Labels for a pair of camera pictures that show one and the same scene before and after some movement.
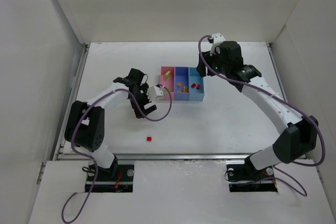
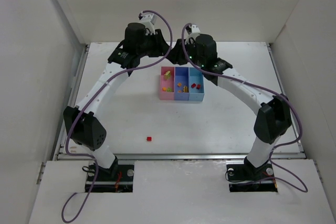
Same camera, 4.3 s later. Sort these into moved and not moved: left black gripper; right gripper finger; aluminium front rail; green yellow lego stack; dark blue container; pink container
Moved: left black gripper; right gripper finger
Not moved: dark blue container; green yellow lego stack; aluminium front rail; pink container
